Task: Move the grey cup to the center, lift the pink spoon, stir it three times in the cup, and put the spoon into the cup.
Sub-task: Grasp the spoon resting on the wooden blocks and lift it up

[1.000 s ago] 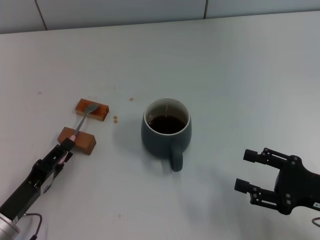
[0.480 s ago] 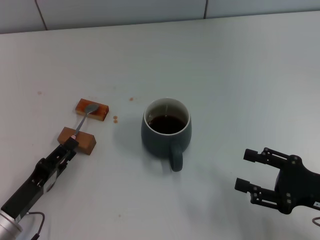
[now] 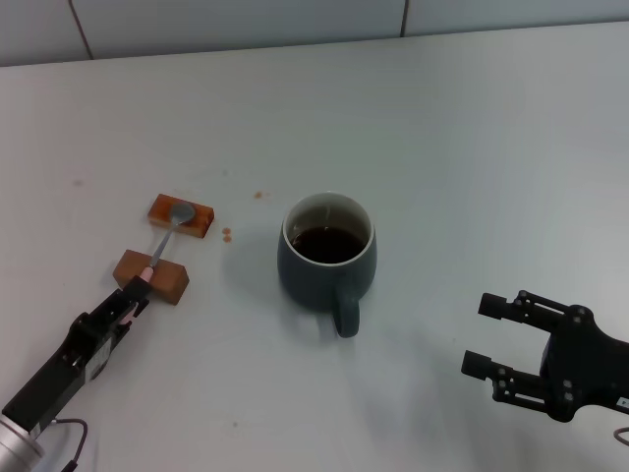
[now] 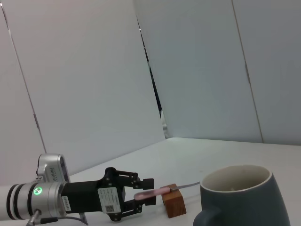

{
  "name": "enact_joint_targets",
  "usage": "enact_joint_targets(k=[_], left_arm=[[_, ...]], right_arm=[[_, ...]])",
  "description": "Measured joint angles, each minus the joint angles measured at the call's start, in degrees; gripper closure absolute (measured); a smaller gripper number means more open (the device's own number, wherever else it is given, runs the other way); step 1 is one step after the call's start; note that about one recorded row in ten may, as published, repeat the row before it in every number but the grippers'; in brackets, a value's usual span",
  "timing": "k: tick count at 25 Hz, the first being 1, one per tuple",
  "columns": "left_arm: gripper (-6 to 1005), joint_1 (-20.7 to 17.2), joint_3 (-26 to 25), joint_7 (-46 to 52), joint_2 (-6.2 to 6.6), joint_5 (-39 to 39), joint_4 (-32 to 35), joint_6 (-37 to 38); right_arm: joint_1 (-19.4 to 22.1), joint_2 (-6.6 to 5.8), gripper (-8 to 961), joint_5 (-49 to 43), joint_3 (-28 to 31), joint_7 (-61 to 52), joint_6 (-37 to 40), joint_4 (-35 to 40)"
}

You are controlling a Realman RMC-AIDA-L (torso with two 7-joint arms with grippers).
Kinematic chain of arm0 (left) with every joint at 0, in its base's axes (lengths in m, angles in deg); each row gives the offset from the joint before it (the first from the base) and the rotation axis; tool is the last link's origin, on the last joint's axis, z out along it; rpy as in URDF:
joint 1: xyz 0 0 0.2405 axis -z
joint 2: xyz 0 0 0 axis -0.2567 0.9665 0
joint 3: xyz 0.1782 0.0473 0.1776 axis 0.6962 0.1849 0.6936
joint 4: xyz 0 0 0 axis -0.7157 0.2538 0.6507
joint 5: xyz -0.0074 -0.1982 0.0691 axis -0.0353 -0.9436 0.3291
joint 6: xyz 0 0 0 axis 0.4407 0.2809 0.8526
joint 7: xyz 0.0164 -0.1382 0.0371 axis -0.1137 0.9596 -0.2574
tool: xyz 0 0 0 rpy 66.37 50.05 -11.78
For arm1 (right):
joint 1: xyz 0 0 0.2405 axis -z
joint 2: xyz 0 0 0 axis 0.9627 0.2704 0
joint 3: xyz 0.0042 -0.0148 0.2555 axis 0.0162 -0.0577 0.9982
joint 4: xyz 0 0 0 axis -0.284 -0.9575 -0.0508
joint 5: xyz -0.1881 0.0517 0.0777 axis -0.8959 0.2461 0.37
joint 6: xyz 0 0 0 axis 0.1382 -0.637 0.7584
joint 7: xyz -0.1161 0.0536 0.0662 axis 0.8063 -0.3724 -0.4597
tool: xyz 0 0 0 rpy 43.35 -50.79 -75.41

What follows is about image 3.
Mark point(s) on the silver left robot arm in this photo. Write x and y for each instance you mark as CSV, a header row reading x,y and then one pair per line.
x,y
17,442

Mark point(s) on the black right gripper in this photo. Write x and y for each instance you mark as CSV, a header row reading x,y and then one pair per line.
x,y
585,371

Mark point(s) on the plain brown wooden block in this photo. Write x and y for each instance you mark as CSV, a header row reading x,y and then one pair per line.
x,y
169,282

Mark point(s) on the stained wooden block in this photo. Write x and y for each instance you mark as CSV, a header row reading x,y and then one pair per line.
x,y
204,223

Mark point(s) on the dark grey ceramic cup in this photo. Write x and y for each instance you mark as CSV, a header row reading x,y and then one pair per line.
x,y
304,280

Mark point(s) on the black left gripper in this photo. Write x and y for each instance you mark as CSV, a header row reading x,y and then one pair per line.
x,y
59,383

